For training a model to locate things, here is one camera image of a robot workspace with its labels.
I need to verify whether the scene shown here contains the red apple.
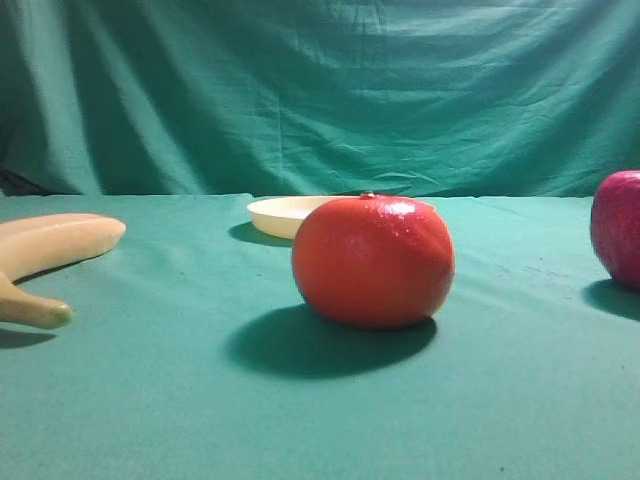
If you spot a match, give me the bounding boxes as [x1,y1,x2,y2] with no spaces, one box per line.
[590,170,639,291]

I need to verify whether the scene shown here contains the pale yellow plate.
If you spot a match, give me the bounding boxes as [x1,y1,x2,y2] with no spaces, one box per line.
[246,195,435,241]

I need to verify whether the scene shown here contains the orange tangerine fruit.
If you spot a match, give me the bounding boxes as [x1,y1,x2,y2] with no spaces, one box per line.
[291,193,455,329]

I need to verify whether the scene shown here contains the green backdrop cloth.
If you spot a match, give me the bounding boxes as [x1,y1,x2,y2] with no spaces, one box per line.
[1,1,639,196]

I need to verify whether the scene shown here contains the green table cloth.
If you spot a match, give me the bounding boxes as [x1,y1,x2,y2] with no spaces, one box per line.
[1,195,639,479]

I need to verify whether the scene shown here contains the yellow banana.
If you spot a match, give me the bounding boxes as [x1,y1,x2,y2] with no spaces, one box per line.
[1,213,126,330]

